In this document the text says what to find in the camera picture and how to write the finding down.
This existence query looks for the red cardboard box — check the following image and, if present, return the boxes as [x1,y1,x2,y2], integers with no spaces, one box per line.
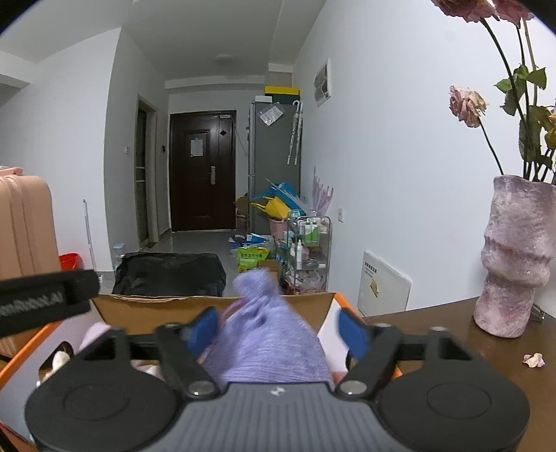
[0,291,402,452]

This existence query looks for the brown cardboard box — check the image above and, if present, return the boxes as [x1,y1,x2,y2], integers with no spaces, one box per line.
[236,194,250,231]

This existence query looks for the dark brown entrance door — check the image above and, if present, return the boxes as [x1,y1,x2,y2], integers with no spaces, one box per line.
[169,110,237,232]

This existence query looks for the purple sachet bag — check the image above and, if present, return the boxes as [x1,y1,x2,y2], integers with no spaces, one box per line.
[201,267,335,389]

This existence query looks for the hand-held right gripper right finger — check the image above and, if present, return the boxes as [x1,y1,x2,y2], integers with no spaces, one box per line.
[336,306,492,401]

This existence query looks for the pink ribbed suitcase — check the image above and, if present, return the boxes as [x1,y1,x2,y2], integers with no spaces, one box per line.
[0,165,62,361]

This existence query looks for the white folded umbrella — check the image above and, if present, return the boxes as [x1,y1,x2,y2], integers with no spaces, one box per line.
[287,100,303,166]

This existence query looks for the yellow and black box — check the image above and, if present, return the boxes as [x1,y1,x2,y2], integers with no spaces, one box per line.
[264,85,301,100]

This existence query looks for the wall electrical panel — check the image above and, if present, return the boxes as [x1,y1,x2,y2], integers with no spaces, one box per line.
[313,58,333,108]

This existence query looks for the small open cardboard box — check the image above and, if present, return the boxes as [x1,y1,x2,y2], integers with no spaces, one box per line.
[260,259,282,283]

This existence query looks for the white wall cover panel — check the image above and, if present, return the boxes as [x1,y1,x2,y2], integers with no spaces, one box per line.
[357,250,412,317]

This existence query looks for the clear plastic bag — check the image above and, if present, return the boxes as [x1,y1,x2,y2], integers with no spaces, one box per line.
[259,103,285,127]

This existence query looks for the green and yellow bag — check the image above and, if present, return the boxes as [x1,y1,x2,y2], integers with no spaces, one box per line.
[237,245,270,273]

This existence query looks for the blue and white floor bags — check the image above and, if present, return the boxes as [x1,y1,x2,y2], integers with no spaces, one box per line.
[229,232,275,248]

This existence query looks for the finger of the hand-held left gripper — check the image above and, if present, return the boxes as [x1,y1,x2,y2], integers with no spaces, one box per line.
[0,269,101,301]

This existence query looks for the dried pink rose bouquet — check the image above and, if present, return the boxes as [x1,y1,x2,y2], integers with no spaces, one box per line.
[432,0,556,183]

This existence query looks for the purple wall decal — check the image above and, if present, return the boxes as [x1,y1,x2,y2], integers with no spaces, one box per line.
[312,165,335,213]

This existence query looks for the blue and yellow bags pile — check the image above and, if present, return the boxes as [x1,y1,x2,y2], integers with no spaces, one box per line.
[252,178,307,220]

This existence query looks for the grey refrigerator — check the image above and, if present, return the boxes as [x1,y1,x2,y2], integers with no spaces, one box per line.
[247,100,302,218]

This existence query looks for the black duffel bag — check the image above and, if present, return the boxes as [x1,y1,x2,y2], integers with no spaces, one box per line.
[112,252,227,297]

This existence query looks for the metal trolley rack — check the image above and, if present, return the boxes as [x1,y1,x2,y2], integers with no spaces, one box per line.
[284,215,333,295]

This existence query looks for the side doorway frame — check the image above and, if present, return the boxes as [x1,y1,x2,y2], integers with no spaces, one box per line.
[136,95,158,248]

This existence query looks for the purple textured vase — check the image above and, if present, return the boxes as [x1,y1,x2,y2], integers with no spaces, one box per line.
[473,175,556,339]

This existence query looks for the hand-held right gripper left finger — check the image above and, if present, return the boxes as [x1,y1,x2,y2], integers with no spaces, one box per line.
[65,306,221,401]

